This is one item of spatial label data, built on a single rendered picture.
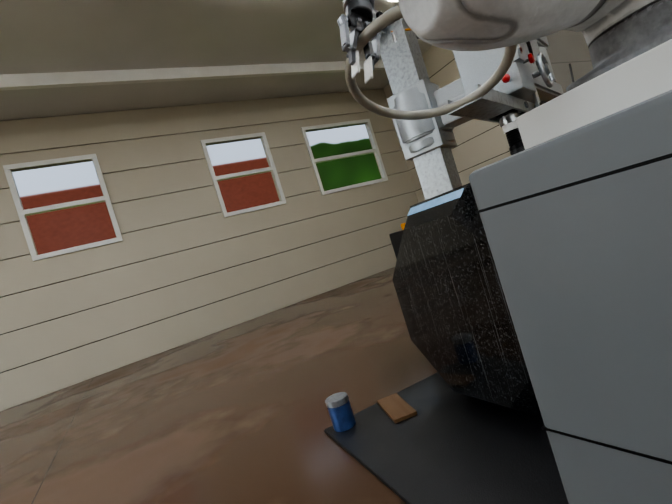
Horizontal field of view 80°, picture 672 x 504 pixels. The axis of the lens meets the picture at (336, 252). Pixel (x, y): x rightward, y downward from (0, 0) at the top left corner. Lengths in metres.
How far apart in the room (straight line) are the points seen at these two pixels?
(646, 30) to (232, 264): 7.03
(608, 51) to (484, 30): 0.19
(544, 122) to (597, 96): 0.07
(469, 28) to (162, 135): 7.37
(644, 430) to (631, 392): 0.05
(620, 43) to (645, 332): 0.35
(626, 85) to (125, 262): 6.94
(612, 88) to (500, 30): 0.15
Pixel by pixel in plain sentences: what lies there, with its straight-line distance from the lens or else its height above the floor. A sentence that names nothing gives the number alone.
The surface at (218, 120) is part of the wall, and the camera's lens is 8.05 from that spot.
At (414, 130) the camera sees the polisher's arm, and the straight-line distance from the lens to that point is 2.56.
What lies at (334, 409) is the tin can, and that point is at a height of 0.11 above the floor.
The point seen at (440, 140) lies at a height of 1.18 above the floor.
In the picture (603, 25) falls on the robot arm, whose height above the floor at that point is 0.92.
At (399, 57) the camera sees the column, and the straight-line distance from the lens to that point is 2.75.
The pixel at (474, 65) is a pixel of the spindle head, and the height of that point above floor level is 1.30.
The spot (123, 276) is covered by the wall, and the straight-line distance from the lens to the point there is 7.15.
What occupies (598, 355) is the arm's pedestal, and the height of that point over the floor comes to 0.53.
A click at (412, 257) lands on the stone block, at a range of 1.60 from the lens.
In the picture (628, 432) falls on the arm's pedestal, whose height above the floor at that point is 0.43.
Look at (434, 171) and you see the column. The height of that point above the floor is 1.03.
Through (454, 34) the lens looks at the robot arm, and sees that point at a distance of 0.54.
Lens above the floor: 0.75
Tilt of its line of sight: level
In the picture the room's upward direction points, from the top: 17 degrees counter-clockwise
